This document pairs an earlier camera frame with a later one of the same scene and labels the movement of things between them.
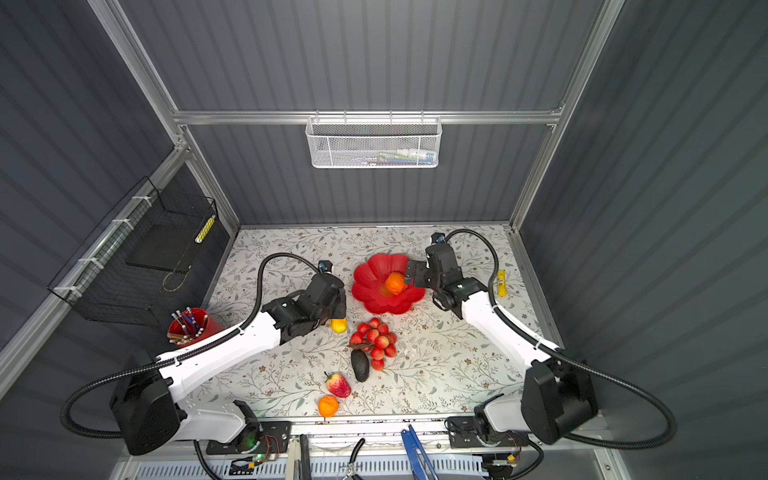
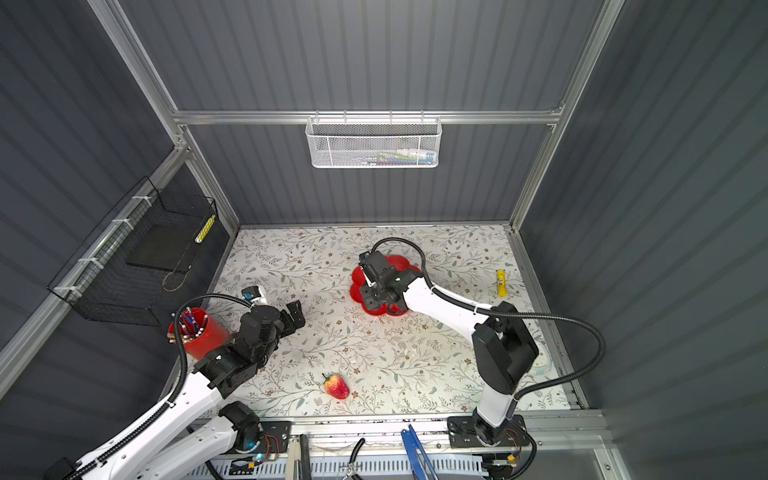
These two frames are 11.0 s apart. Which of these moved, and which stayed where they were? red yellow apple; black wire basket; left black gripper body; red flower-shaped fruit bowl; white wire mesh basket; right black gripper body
Moved: left black gripper body; right black gripper body
Stayed: red flower-shaped fruit bowl; black wire basket; red yellow apple; white wire mesh basket
